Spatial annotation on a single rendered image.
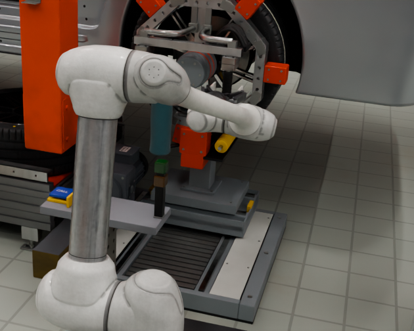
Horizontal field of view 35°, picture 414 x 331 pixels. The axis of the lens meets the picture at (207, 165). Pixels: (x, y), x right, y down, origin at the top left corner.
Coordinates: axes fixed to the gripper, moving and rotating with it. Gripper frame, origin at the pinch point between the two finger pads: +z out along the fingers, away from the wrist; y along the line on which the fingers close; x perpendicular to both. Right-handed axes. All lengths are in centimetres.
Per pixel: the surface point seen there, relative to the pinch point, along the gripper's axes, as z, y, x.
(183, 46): 1.6, -18.3, 13.2
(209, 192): 33, -11, -59
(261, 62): 20.7, 8.3, 6.8
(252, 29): 20.7, 3.4, 18.9
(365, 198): 109, 59, -83
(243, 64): 46.5, -3.6, -1.7
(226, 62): -1.3, -0.9, 10.2
